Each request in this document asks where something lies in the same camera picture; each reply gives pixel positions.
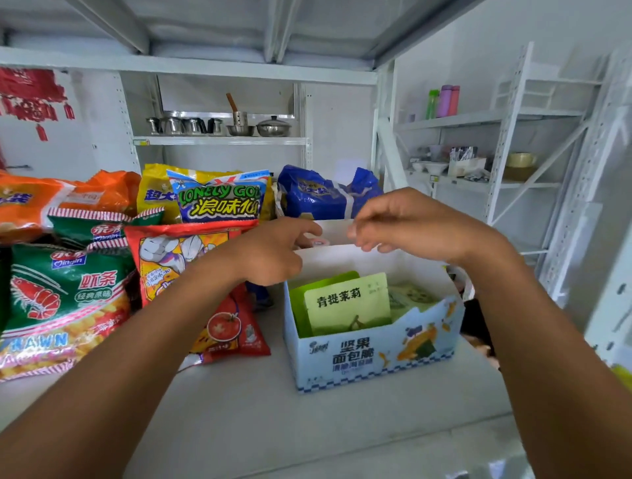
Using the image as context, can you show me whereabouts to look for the person's right hand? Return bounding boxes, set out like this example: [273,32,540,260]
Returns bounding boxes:
[347,187,477,267]

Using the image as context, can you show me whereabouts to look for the person's left hand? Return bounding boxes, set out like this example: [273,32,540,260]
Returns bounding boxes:
[231,217,324,287]

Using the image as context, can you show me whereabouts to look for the white and blue cardboard box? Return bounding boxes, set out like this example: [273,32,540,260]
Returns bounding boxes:
[283,219,466,394]

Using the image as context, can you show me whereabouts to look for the person's left forearm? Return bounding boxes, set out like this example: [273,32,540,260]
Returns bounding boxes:
[0,242,248,479]

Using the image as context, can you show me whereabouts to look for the person's right forearm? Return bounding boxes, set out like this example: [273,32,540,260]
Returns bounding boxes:
[454,236,632,479]

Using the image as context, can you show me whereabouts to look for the dark blue snack bag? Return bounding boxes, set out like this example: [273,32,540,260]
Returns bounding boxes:
[275,165,384,221]

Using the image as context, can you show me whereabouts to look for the green patterned packet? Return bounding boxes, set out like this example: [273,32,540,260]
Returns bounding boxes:
[386,281,441,322]

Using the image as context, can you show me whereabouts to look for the light green tea packet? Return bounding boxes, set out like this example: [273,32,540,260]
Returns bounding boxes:
[303,272,392,337]

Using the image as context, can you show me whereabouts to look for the bright green packet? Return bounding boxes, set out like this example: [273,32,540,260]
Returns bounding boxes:
[289,270,361,339]

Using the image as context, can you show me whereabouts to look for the blue packet under red bag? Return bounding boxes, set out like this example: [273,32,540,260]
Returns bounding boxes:
[246,281,275,312]

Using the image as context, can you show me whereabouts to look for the blue and yellow chip bag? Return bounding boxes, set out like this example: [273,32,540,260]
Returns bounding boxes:
[166,170,272,224]

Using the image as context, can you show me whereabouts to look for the steel pot with lid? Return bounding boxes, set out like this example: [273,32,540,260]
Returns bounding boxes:
[256,115,292,138]

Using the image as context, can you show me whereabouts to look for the white box with foil packs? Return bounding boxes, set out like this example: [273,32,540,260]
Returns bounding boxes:
[448,146,488,178]

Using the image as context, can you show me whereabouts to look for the white background shelf rack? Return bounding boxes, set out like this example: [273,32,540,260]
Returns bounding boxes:
[117,73,314,171]

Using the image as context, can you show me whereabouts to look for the red tomato snack bag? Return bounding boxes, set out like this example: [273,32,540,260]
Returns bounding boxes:
[123,219,272,372]

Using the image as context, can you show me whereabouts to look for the yellow snack bag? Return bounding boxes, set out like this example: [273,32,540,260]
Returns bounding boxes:
[137,163,276,224]

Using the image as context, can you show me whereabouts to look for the white perforated shelf rack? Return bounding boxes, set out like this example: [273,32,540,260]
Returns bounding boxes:
[393,41,632,307]

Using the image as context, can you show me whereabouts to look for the white metal shelf rack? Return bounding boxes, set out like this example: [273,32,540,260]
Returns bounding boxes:
[0,0,485,87]

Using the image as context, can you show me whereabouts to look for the small green striped snack bag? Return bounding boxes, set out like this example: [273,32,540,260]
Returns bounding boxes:
[48,206,167,251]

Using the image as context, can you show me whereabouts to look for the large green prawn cracker bag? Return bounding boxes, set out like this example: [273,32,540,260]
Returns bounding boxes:
[0,243,137,382]

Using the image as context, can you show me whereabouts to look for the orange snack bag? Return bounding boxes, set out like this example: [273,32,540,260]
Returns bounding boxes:
[0,170,142,246]

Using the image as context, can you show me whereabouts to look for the steel cup with wooden handle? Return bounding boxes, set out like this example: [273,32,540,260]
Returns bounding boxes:
[226,92,249,127]

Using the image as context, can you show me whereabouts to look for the red paper wall decoration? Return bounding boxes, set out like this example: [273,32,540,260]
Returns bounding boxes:
[0,67,76,143]

